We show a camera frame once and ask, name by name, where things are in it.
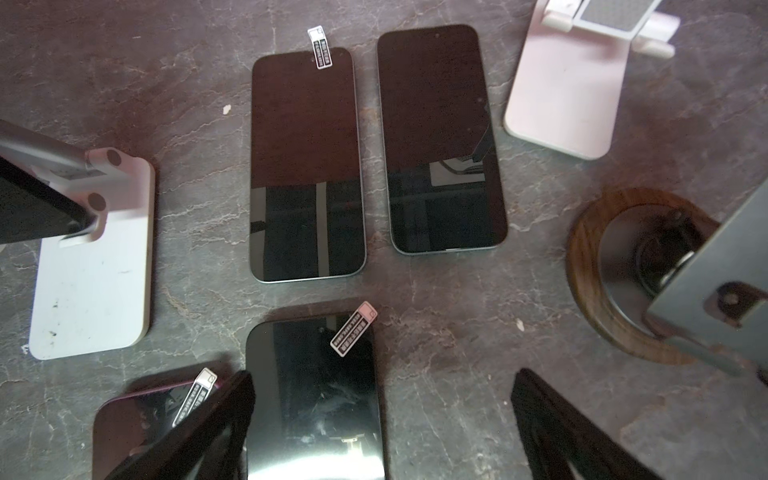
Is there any black phone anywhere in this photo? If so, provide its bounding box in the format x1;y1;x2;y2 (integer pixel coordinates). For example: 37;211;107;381
1;158;94;244
377;25;508;255
245;302;386;479

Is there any purple case phone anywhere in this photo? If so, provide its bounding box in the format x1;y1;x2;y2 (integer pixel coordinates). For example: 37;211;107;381
92;368;219;479

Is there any silver edged phone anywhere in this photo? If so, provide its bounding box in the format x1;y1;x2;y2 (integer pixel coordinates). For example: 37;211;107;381
249;26;367;283

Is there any grey stand wooden base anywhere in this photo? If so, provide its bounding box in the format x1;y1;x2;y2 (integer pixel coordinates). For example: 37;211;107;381
565;179;768;379

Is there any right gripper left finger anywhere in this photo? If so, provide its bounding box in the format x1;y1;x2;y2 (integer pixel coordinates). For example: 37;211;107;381
106;370;256;479

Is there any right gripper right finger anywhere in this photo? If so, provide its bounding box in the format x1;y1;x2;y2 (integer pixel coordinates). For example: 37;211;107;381
511;368;659;479

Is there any white phone stand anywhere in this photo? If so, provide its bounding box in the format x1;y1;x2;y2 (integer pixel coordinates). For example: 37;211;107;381
1;121;156;360
503;1;681;160

